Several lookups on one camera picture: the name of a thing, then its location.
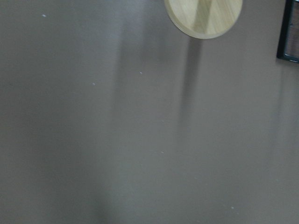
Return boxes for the wooden mug tree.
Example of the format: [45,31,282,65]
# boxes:
[164,0,243,39]

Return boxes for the wine glass rack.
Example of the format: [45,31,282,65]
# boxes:
[277,0,299,63]

